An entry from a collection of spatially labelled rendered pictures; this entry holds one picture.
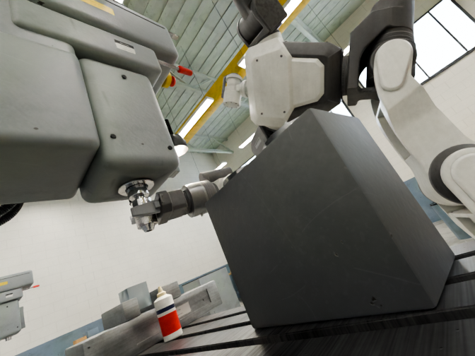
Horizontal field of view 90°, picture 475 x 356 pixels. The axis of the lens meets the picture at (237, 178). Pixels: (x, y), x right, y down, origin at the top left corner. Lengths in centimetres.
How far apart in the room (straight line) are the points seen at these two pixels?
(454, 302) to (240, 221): 21
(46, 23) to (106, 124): 26
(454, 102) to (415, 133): 715
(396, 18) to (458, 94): 709
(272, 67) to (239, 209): 58
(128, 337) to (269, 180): 49
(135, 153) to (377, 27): 74
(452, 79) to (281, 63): 737
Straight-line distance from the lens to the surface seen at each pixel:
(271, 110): 82
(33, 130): 52
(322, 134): 23
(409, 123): 78
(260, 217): 29
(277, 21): 91
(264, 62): 82
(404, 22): 91
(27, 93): 57
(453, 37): 826
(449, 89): 799
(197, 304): 74
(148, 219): 59
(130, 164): 56
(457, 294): 25
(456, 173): 72
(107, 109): 62
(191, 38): 674
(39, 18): 75
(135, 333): 66
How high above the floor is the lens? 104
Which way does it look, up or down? 18 degrees up
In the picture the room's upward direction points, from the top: 24 degrees counter-clockwise
